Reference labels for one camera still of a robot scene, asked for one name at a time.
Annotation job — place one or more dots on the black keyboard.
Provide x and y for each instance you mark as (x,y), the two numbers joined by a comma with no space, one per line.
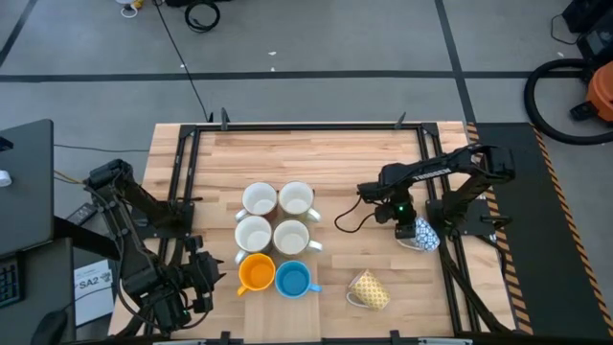
(9,282)

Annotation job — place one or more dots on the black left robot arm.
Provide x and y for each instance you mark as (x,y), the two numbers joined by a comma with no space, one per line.
(136,268)

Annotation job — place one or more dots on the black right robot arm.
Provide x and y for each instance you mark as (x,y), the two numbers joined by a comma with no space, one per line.
(431,175)

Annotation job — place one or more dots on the black hazard-striped floor mat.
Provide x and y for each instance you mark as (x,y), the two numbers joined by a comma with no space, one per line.
(551,287)

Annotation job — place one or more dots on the black power adapter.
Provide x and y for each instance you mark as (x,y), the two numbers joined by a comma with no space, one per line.
(82,214)

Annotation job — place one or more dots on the black equipment case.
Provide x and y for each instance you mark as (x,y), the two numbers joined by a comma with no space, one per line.
(596,45)

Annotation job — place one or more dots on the yellow dotted mug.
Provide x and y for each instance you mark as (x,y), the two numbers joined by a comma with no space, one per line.
(371,290)

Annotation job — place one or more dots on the blue white patterned mug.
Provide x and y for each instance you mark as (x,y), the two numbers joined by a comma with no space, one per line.
(428,236)

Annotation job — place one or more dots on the white mug with gold rim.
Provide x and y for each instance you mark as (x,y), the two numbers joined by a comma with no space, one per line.
(291,237)

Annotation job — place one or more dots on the olive green mug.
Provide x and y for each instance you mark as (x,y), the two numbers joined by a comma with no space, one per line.
(297,197)

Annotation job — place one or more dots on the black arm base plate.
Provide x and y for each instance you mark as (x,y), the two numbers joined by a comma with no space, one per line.
(160,233)
(479,231)

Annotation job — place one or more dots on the white tape roll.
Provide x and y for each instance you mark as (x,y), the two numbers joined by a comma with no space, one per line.
(4,178)

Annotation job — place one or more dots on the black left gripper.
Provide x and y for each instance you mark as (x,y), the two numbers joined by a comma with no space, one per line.
(184,287)

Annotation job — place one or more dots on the grey desk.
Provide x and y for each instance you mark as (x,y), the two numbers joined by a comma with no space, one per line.
(48,287)

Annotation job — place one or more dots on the black computer mouse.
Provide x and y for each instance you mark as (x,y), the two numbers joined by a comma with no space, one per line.
(48,330)

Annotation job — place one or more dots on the orange-yellow faceted mug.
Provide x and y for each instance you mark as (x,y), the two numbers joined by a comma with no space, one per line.
(257,273)

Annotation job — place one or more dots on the printed white paper sheet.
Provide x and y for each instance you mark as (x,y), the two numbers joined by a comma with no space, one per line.
(93,302)

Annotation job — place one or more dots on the black aluminium table frame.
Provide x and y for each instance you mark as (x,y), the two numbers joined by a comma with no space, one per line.
(306,127)

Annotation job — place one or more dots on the blue faceted mug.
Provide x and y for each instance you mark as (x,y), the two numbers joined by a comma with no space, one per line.
(292,280)

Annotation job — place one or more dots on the black desk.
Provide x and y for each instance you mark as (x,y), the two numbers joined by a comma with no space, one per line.
(26,206)

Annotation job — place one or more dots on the orange shop vacuum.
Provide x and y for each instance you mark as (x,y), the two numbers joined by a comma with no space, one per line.
(604,91)

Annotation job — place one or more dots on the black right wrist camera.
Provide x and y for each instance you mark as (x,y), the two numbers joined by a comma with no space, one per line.
(405,231)

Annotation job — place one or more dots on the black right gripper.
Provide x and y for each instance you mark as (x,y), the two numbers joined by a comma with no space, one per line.
(392,213)

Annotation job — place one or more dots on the black desk leg beam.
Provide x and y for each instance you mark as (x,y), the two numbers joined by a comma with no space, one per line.
(81,235)

